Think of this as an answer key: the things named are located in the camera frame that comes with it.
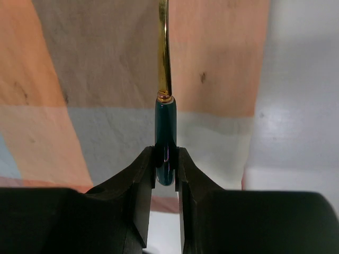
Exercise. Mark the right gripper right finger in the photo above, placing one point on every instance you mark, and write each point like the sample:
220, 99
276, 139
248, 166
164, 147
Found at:
215, 220

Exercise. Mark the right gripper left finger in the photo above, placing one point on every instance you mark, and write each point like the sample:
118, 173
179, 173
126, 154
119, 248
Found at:
112, 217

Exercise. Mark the gold spoon dark handle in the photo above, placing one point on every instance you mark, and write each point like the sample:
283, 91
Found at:
165, 106

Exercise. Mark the orange grey checked placemat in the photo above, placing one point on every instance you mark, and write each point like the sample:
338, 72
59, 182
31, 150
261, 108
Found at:
79, 84

